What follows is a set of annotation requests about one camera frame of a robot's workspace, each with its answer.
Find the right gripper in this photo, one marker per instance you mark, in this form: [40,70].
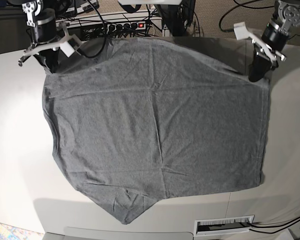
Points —
[46,37]

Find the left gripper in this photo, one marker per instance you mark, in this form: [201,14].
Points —
[267,51]

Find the grey T-shirt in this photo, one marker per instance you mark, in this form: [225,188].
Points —
[149,120]

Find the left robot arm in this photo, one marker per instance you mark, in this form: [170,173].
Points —
[288,13]

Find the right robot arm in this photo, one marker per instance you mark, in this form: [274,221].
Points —
[33,8]

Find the black power strip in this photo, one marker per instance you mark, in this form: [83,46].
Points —
[114,30]

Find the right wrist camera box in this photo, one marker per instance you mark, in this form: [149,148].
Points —
[67,48]

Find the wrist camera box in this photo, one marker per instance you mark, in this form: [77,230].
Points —
[67,48]
[240,30]

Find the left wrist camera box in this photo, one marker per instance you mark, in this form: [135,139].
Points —
[240,30]

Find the white cable grommet tray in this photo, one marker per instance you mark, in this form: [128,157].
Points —
[222,226]

